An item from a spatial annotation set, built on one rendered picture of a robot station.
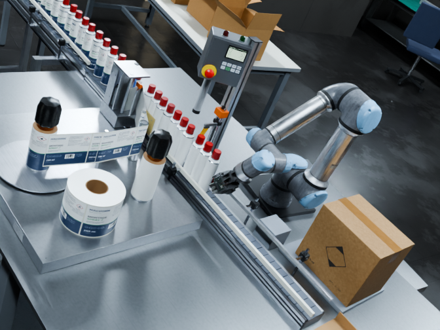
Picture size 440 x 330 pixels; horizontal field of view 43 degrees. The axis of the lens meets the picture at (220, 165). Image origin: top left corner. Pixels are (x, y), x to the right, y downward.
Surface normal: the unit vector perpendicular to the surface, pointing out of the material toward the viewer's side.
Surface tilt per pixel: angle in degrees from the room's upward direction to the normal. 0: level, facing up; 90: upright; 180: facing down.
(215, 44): 90
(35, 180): 0
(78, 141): 90
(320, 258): 90
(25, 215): 0
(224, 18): 90
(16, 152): 0
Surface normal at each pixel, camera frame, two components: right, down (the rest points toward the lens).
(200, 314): 0.34, -0.78
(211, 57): 0.07, 0.58
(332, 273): -0.74, 0.13
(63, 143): 0.51, 0.62
